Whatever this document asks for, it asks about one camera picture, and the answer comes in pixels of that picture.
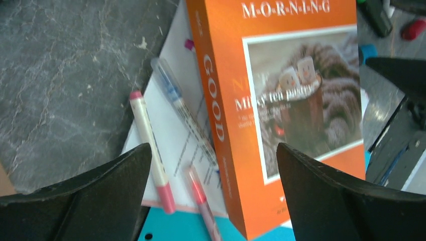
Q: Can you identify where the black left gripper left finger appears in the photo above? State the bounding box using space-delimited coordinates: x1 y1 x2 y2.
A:
1 143 152 240

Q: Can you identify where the white pink-capped marker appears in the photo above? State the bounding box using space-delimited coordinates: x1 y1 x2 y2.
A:
130 90 176 214

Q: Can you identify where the orange Good Morning book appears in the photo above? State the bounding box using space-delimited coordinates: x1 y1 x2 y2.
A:
186 1 366 240

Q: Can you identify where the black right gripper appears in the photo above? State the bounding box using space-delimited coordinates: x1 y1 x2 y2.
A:
365 57 425 191

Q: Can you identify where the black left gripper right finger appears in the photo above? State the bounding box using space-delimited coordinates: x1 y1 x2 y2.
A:
276 143 425 240

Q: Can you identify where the pink clipboard with paper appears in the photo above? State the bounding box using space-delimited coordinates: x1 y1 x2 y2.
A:
121 0 369 218

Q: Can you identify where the clear blue pen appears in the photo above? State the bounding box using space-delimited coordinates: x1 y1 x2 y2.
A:
151 57 219 171

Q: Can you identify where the clear pink pen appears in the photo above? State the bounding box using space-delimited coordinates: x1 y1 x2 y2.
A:
186 165 223 241

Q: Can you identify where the black blue-capped highlighter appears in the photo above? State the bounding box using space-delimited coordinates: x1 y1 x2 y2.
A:
358 44 378 65

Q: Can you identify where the blue plastic folder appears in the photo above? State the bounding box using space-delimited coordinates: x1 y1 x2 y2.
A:
138 208 295 241

